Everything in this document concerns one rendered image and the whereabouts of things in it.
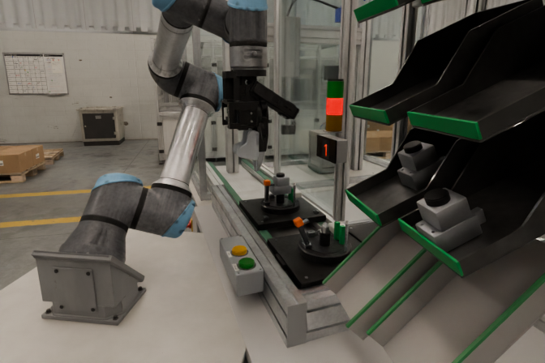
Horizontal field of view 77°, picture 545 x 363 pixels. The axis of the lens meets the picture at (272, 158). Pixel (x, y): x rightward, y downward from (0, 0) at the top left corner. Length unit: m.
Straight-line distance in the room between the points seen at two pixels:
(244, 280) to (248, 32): 0.56
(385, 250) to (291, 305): 0.22
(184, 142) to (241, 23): 0.46
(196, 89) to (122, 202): 0.40
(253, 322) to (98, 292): 0.36
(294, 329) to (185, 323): 0.26
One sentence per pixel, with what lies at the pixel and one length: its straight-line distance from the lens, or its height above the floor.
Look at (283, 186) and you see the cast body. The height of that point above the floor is 1.05.
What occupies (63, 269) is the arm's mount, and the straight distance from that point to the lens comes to 0.95.
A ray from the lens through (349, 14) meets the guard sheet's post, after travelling 1.09.
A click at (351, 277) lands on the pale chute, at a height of 1.02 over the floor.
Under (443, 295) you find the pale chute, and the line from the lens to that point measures 0.64.
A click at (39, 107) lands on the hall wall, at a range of 9.53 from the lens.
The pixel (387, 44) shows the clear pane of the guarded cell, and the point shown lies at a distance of 2.38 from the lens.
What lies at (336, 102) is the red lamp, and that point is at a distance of 1.05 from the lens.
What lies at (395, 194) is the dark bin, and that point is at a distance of 0.64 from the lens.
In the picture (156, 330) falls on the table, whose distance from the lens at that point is 0.91.
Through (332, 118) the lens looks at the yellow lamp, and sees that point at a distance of 1.06.
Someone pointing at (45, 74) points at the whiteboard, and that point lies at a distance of 9.42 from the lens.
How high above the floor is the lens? 1.41
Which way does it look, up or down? 13 degrees down
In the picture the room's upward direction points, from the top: straight up
